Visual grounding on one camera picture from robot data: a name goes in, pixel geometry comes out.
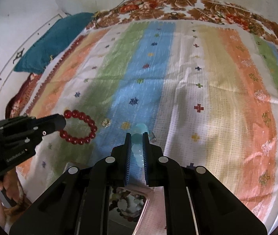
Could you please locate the light blue bead bracelet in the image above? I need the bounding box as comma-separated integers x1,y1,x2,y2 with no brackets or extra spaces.
130,123,152,172

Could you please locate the red bead bracelet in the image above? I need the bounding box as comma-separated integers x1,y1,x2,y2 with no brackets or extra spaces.
59,109,98,146

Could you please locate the pink jewelry box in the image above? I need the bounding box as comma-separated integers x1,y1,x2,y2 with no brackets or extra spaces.
108,185,167,235

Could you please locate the gold clear charm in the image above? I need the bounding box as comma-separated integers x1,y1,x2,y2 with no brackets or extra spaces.
101,118,111,128

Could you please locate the teal quilted pillow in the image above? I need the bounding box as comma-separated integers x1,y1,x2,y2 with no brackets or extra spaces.
14,12,93,74

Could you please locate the striped woven mat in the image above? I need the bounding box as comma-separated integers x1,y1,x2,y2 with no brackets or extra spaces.
18,20,278,232

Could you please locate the floral brown bedsheet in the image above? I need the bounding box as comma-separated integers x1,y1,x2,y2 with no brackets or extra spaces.
5,0,278,118

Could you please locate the dark bead bracelet in box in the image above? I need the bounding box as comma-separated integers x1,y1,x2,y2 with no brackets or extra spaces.
109,188,144,223

